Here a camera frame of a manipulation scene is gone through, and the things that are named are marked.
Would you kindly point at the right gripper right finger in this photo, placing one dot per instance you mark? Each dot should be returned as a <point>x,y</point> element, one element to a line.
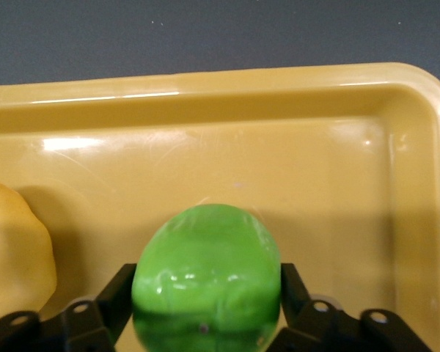
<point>315,322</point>

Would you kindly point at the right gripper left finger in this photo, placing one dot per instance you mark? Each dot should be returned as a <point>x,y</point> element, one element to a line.
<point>95,315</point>

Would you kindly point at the yellow potato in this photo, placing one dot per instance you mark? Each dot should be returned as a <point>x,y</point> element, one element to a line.
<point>14,249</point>

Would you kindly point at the green apple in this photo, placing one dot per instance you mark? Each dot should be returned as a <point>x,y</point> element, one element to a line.
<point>205,271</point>

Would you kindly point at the yellow plastic tray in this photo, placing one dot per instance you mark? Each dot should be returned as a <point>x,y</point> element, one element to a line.
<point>260,157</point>

